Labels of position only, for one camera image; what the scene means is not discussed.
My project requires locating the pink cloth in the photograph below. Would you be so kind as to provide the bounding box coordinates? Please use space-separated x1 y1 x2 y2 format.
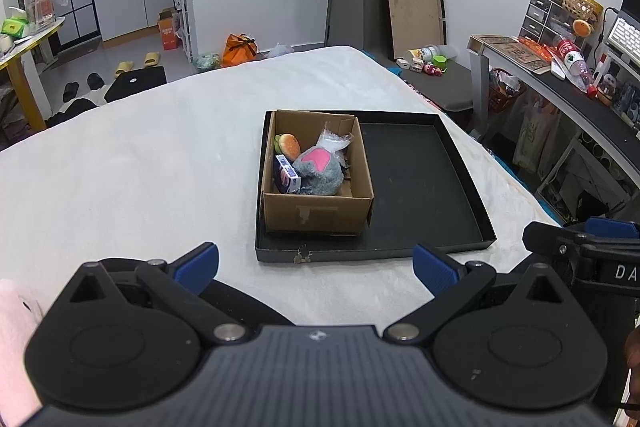
0 278 43 427

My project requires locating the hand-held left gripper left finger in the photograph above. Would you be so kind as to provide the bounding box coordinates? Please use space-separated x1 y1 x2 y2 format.
67 242 257 348

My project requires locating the beige tote bag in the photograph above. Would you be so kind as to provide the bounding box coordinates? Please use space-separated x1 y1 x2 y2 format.
512 99 561 172

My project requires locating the black shallow tray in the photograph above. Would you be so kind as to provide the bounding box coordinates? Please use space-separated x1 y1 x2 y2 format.
255 109 497 264

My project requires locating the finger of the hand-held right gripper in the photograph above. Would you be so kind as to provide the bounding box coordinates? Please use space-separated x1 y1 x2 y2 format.
522 217 640 279

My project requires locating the burger plush toy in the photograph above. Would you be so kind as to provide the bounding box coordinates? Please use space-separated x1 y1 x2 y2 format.
274 133 302 158

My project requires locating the red basket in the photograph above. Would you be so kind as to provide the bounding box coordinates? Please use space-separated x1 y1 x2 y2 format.
487 68 526 114

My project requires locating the green tissue box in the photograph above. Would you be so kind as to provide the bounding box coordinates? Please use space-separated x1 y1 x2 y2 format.
1 17 30 38

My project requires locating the large brown box lid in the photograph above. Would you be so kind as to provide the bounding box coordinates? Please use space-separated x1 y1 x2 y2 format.
377 0 447 62

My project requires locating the large glass jar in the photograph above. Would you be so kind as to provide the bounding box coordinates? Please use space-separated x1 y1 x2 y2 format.
24 0 57 32

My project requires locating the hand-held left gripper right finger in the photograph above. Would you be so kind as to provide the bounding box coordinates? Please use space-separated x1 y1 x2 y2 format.
382 243 571 344

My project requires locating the white rolling rack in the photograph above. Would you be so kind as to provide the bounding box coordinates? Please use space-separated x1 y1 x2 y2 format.
177 0 195 62

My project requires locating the black laptop bag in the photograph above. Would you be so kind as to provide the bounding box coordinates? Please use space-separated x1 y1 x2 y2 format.
104 66 167 104

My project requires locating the grey drawer organiser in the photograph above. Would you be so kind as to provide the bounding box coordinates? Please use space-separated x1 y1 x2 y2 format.
519 0 586 45

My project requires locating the black white clothing pile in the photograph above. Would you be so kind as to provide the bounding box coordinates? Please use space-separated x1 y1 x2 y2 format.
45 89 108 128

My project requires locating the white keyboard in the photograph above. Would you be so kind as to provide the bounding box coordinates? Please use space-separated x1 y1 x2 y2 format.
602 9 640 58

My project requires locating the grey black desk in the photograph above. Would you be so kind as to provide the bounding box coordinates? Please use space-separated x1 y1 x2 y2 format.
467 34 640 218

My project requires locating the yellow wooden table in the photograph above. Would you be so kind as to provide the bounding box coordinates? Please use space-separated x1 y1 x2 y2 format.
0 17 66 132

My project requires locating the blue tissue packet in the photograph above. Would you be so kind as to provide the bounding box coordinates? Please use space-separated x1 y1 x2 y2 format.
272 153 302 194

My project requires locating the clear bottle red label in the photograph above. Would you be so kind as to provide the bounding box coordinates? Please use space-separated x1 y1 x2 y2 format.
552 34 599 100

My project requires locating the brown cardboard sheet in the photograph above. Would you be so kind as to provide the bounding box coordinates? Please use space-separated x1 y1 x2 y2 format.
472 34 556 75

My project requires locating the brown cardboard box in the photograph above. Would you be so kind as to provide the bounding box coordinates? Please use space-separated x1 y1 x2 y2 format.
260 109 376 237

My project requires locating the orange bag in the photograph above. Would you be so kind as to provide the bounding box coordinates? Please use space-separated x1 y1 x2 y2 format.
221 33 261 68

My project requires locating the orange cardboard box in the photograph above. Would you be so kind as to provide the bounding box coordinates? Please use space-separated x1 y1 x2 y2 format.
157 8 182 52

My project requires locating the woven basket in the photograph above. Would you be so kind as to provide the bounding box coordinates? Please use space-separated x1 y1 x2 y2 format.
562 0 603 25

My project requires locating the white star plush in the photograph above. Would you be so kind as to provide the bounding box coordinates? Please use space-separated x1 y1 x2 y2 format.
315 122 355 155

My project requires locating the grey bench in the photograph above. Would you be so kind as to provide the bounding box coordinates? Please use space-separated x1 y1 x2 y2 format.
387 54 476 112

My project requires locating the person's right hand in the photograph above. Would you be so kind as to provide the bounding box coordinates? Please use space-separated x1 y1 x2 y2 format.
624 326 640 400

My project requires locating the red snack packet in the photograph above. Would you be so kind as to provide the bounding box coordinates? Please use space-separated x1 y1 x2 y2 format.
517 36 561 60

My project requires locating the white plastic bottle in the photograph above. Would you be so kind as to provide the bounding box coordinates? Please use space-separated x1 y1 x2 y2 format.
406 44 458 62

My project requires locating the grey pink plush toy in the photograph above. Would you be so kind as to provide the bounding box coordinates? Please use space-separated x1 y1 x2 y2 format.
291 146 346 196

